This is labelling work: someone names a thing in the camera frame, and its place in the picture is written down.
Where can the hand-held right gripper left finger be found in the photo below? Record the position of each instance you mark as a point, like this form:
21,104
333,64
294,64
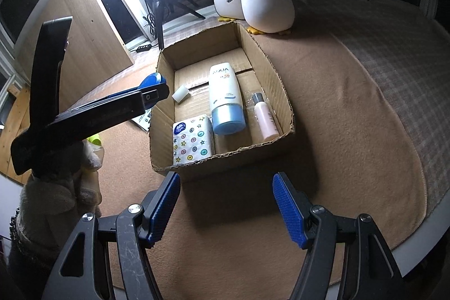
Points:
163,212

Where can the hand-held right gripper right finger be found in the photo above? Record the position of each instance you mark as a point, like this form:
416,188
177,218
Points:
290,212

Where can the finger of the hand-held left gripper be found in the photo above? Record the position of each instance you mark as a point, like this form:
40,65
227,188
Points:
123,92
105,110

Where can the green tube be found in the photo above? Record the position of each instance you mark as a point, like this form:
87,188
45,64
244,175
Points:
95,139

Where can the white and green sachet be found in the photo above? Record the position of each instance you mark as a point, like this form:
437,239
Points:
144,120

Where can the small white bottle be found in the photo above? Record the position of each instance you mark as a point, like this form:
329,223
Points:
180,95

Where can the patterned tissue pack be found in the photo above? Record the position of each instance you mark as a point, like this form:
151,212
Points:
193,140

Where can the small pink bottle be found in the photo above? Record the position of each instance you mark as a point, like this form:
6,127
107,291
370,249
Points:
265,120

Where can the white tube with blue cap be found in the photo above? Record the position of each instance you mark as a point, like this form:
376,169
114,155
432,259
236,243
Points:
223,92

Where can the cardboard box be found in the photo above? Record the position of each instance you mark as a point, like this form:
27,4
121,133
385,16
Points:
256,57

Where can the person's left forearm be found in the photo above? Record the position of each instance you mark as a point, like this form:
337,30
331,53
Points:
28,272

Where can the person's left hand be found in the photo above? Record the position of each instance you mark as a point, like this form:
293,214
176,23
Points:
52,194

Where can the large light wooden panel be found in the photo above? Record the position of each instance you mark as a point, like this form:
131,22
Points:
95,57

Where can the pine plank board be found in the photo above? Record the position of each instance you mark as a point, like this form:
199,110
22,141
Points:
17,110

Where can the black power strip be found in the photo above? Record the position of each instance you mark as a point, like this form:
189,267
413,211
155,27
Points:
144,47

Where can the black tripod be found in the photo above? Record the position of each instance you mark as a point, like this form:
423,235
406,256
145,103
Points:
160,26

